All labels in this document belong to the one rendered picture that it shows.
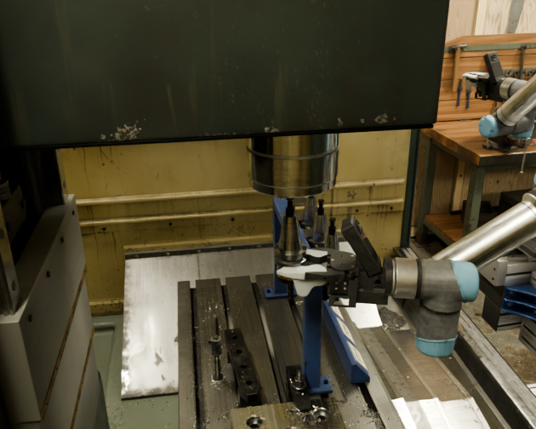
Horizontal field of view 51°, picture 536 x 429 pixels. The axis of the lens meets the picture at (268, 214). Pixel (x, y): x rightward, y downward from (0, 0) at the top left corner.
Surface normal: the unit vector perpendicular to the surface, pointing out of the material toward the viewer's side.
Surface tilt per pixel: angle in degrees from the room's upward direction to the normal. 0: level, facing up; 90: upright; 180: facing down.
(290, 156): 90
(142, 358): 24
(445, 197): 90
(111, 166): 89
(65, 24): 90
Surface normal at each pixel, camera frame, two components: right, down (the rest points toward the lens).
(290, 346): -0.01, -0.91
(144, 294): 0.05, -0.67
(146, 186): 0.14, 0.40
